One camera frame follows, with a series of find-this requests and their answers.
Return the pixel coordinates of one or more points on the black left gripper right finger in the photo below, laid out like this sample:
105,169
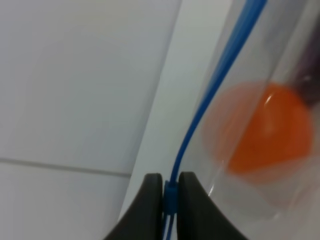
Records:
198,218

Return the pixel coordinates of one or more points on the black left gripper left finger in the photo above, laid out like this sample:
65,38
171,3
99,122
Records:
143,218

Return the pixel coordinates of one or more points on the clear zip bag blue seal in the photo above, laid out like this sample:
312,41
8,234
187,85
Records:
262,42

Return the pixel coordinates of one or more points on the orange fruit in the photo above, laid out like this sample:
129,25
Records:
279,131

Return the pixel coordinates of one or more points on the dark purple eggplant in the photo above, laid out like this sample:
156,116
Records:
307,82

